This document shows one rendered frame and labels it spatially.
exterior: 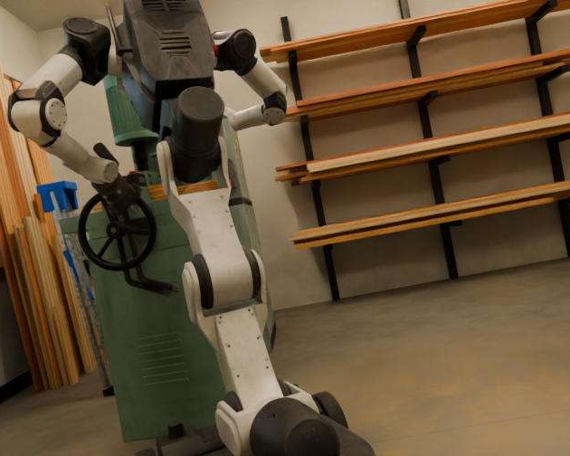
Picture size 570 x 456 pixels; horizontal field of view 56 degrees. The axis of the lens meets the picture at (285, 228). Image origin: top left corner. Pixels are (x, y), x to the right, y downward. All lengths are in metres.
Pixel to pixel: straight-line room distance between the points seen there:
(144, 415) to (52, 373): 1.38
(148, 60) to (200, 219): 0.43
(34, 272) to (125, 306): 1.45
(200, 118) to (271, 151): 3.30
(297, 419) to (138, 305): 1.19
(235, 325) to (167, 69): 0.68
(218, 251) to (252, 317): 0.19
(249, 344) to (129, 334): 0.91
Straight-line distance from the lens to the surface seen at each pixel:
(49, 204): 3.10
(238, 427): 1.23
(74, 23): 1.67
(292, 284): 4.58
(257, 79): 1.82
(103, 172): 1.63
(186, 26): 1.57
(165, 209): 2.09
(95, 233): 2.20
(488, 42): 5.04
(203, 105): 1.34
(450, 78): 4.35
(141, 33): 1.53
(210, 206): 1.42
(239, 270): 1.34
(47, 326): 3.58
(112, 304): 2.20
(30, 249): 3.56
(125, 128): 2.26
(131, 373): 2.23
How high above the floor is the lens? 0.73
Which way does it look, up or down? 1 degrees down
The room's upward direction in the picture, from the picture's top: 11 degrees counter-clockwise
